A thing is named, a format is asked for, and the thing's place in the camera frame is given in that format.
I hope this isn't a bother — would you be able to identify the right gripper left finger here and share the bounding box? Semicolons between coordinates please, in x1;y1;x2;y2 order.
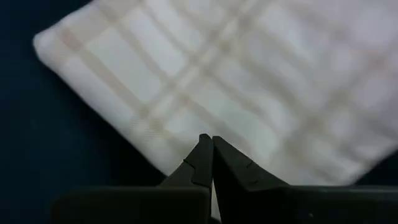
51;133;215;224

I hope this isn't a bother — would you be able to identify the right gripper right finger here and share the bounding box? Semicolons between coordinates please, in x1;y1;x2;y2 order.
212;136;398;224

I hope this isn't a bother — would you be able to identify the white waffle towel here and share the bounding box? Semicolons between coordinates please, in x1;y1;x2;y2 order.
32;0;398;220

